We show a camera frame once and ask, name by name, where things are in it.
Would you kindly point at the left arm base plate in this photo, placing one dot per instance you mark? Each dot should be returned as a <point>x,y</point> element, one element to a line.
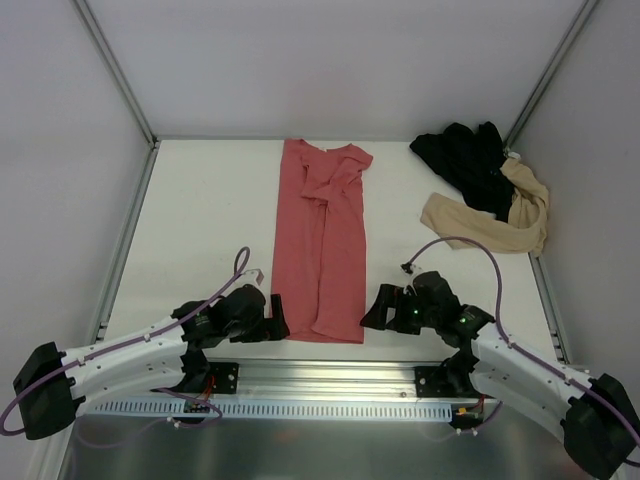
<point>222,378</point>

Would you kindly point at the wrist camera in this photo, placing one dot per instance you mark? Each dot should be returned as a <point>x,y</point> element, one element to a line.
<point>253,276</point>
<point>411,272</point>

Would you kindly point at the white slotted cable duct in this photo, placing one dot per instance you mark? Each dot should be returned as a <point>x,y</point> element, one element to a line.
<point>235,408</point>

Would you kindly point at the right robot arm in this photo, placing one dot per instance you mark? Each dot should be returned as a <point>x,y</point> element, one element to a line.
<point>592,417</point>

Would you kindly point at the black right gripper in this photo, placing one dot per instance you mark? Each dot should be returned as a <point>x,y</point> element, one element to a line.
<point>391,311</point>

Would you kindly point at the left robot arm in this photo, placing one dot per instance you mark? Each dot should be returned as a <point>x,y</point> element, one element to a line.
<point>55,387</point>

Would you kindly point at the aluminium frame post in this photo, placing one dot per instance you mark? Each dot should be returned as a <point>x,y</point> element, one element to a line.
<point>562,50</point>
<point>96,34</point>

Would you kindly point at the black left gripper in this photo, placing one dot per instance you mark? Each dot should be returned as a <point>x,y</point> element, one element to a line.
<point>263,326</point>

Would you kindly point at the pink t shirt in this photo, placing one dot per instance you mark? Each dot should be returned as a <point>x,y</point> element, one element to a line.
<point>319,260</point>

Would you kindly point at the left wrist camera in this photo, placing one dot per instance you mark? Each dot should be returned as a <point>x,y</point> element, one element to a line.
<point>253,276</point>

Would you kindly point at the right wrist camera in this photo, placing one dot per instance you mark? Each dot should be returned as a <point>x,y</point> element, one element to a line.
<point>411,272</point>

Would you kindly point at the aluminium front rail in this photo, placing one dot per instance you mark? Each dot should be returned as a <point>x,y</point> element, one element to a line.
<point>374,381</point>

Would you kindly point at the beige t shirt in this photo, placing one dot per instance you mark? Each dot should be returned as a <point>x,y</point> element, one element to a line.
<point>524,231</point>

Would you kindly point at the right aluminium frame post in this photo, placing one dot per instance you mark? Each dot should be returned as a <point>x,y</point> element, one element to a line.
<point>562,50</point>

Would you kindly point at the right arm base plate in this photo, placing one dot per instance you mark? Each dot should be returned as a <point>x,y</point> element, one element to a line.
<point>442,382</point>

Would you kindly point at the black t shirt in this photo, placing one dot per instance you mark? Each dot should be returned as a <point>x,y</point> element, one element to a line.
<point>470,161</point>

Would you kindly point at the left aluminium frame post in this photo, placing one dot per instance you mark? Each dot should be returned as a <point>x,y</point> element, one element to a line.
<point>96,34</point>

